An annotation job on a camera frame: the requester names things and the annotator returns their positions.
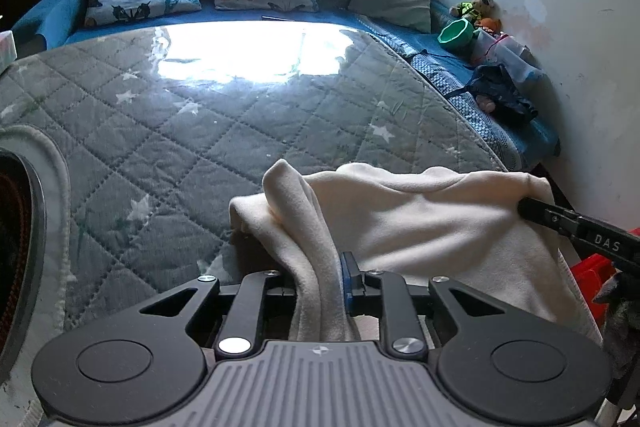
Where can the clear plastic bag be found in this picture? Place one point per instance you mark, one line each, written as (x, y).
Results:
(510, 54)

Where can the cream fleece garment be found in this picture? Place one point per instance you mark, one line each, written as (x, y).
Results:
(425, 232)

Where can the round black induction cooktop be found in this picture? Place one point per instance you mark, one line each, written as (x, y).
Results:
(15, 247)

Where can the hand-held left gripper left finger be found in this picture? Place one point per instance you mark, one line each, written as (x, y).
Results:
(260, 287)

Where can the red plastic stool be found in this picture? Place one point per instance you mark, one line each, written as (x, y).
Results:
(590, 287)

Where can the green brown stuffed toy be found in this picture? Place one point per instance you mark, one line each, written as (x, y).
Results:
(472, 9)

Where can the white tissue box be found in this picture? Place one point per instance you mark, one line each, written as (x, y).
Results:
(7, 54)

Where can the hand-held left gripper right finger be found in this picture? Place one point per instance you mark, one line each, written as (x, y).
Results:
(345, 282)

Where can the orange stuffed toy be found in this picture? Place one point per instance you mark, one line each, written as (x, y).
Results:
(489, 26)

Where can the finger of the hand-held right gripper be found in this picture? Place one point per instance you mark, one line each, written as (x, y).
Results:
(590, 234)

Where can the green plastic bowl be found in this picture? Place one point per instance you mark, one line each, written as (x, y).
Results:
(456, 34)

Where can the dark blue cloth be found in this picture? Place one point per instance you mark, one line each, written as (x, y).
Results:
(500, 92)

